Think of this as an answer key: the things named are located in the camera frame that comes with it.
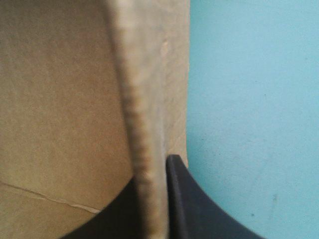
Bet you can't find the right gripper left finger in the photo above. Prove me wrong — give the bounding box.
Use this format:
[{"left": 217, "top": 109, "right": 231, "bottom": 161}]
[{"left": 61, "top": 177, "right": 139, "bottom": 239}]

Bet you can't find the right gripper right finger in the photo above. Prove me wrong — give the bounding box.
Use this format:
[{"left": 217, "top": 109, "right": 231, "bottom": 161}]
[{"left": 165, "top": 154, "right": 264, "bottom": 239}]

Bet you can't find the brown cardboard box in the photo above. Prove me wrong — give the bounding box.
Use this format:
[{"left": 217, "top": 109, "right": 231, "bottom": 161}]
[{"left": 0, "top": 0, "right": 191, "bottom": 239}]

